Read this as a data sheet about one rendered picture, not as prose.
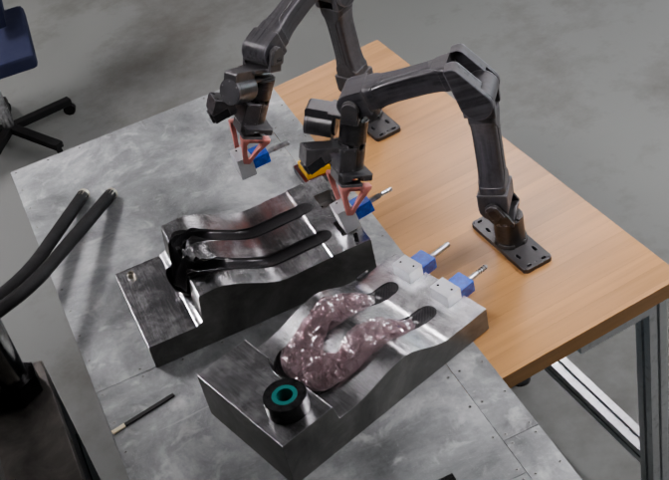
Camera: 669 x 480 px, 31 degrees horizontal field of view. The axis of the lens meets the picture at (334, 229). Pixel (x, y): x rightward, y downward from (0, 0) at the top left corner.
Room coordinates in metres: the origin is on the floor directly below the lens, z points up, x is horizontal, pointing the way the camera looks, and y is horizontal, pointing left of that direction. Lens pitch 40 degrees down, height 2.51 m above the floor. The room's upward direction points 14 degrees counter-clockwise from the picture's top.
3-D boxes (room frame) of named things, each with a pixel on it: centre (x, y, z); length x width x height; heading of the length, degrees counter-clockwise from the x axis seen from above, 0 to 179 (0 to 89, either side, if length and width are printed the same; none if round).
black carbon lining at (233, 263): (1.96, 0.19, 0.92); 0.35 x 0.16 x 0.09; 105
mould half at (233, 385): (1.64, 0.03, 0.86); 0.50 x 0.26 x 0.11; 122
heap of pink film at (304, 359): (1.65, 0.03, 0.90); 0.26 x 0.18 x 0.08; 122
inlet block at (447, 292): (1.75, -0.22, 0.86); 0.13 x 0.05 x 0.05; 122
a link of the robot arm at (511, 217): (1.90, -0.34, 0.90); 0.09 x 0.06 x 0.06; 156
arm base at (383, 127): (2.46, -0.15, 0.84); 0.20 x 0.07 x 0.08; 20
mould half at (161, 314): (1.97, 0.21, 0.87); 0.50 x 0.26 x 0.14; 105
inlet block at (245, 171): (2.23, 0.12, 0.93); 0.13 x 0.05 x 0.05; 105
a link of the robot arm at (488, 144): (1.90, -0.33, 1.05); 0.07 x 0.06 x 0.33; 156
